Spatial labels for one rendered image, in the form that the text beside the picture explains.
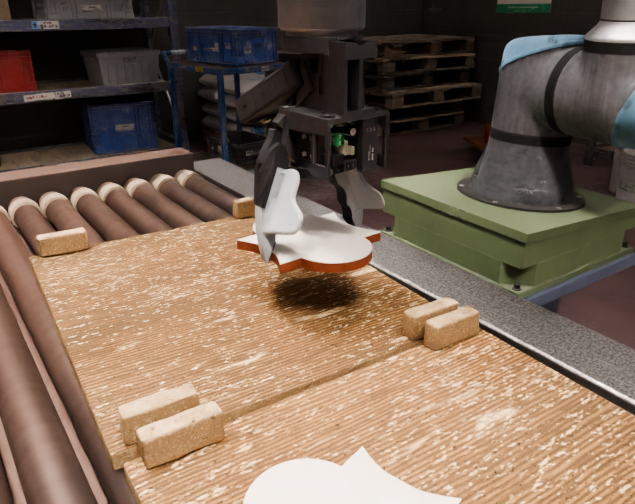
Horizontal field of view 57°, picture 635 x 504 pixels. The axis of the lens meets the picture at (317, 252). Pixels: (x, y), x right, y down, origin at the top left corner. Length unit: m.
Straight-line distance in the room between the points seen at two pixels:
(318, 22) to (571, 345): 0.39
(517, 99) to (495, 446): 0.55
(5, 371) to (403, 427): 0.37
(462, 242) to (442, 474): 0.47
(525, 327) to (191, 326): 0.35
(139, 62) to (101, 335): 4.23
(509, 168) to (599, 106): 0.16
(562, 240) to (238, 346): 0.48
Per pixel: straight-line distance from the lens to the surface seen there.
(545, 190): 0.90
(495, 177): 0.90
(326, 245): 0.58
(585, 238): 0.90
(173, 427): 0.43
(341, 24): 0.51
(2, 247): 0.92
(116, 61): 4.70
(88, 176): 1.16
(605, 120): 0.80
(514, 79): 0.89
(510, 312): 0.68
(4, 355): 0.64
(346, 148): 0.52
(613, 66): 0.79
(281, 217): 0.54
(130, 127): 4.80
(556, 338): 0.65
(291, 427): 0.46
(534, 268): 0.82
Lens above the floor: 1.23
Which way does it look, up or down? 24 degrees down
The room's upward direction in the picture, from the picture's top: straight up
